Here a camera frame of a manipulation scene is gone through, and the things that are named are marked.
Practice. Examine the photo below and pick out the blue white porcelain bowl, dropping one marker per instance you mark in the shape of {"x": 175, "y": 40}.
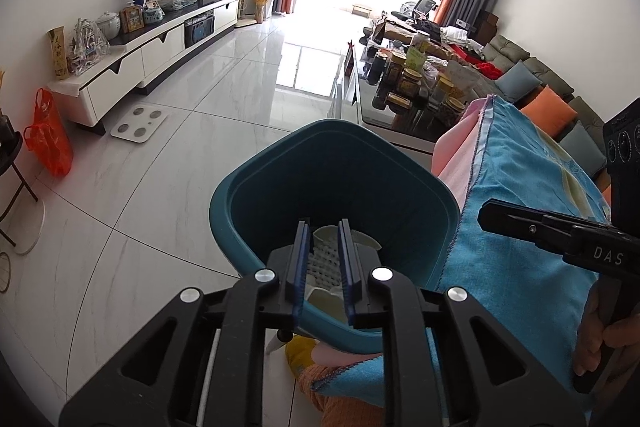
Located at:
{"x": 154, "y": 14}

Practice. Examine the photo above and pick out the teal plastic bin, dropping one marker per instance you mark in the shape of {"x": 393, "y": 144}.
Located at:
{"x": 350, "y": 167}

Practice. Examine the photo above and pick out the group of food jars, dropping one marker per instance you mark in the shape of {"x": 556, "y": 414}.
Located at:
{"x": 407, "y": 79}

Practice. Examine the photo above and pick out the orange towel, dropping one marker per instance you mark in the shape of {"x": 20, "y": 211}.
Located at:
{"x": 345, "y": 407}

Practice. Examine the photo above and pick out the person's right hand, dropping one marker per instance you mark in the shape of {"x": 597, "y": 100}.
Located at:
{"x": 586, "y": 337}

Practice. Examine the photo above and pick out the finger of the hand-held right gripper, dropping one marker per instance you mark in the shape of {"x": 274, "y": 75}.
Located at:
{"x": 520, "y": 219}

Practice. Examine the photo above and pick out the grey-blue cushion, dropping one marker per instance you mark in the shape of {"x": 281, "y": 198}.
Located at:
{"x": 517, "y": 83}
{"x": 582, "y": 149}

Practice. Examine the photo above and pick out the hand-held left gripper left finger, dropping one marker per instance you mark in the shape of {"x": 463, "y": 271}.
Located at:
{"x": 301, "y": 267}

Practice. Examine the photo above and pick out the beige paper pouch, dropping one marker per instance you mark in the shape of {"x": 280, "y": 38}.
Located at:
{"x": 462, "y": 72}

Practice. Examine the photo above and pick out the wooden picture frame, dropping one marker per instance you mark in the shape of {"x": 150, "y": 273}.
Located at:
{"x": 132, "y": 19}

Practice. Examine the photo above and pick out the plastic-wrapped bundle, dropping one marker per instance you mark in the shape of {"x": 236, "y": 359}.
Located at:
{"x": 180, "y": 0}

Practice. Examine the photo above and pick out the blue towel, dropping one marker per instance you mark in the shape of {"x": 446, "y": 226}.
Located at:
{"x": 500, "y": 257}

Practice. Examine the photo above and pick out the yellow cloth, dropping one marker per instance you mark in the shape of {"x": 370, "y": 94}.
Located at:
{"x": 299, "y": 354}

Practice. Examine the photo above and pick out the yellow patterned tall box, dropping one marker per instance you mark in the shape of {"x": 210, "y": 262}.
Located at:
{"x": 58, "y": 54}

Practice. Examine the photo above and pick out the red cloth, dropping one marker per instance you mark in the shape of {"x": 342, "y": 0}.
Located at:
{"x": 485, "y": 69}

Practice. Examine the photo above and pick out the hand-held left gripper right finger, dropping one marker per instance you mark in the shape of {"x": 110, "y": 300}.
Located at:
{"x": 347, "y": 267}

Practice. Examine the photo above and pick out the orange plastic bag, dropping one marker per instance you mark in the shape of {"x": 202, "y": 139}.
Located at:
{"x": 50, "y": 137}

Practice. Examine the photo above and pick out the white foam net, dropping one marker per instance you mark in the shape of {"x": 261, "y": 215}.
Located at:
{"x": 324, "y": 269}

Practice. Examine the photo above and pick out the glass coffee table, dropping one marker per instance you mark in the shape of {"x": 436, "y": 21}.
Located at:
{"x": 395, "y": 122}

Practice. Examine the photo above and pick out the white TV cabinet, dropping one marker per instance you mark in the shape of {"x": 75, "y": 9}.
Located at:
{"x": 155, "y": 52}

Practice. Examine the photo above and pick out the black office chair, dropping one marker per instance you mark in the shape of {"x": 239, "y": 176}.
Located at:
{"x": 417, "y": 7}

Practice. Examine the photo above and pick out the white bathroom scale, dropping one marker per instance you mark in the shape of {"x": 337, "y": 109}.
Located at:
{"x": 140, "y": 124}

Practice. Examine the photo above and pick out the grey-green sofa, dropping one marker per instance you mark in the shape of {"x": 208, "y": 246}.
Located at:
{"x": 555, "y": 79}

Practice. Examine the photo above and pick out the white ceramic jar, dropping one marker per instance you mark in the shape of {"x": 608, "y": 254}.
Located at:
{"x": 108, "y": 26}

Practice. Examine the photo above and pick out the black curved plant stand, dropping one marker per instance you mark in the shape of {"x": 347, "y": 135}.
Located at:
{"x": 12, "y": 152}

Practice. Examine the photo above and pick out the dark brown box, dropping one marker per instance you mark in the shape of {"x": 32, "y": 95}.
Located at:
{"x": 485, "y": 26}

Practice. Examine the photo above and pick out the clear plastic bag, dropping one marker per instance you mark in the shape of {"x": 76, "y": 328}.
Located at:
{"x": 87, "y": 47}

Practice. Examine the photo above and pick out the orange cushion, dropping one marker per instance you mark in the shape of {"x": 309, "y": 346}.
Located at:
{"x": 548, "y": 112}

